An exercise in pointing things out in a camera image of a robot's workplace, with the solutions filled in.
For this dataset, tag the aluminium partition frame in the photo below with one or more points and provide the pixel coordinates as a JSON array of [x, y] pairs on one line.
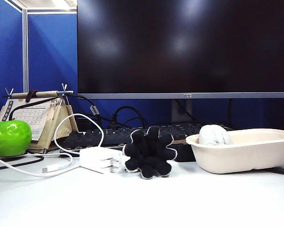
[[25, 59]]

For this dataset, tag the white power adapter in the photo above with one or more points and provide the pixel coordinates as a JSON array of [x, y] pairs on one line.
[[97, 158]]

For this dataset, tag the beige canvas desk calendar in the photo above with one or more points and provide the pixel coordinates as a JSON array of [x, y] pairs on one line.
[[33, 113]]

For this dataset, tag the black mechanical keyboard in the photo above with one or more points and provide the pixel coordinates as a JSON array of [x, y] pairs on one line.
[[113, 137]]

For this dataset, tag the beige pulp bowl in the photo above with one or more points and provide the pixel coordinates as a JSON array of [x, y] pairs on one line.
[[239, 156]]

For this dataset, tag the grey plush ball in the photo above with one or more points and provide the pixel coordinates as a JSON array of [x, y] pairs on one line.
[[213, 136]]

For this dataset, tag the green plastic apple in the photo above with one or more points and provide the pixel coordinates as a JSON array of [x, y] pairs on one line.
[[9, 139]]

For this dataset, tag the grey monitor stand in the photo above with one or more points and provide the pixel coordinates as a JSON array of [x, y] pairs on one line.
[[180, 113]]

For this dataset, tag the grey and black octopus plush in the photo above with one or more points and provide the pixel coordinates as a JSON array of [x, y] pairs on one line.
[[149, 153]]

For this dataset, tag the black computer monitor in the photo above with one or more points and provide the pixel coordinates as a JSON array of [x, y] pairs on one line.
[[180, 47]]

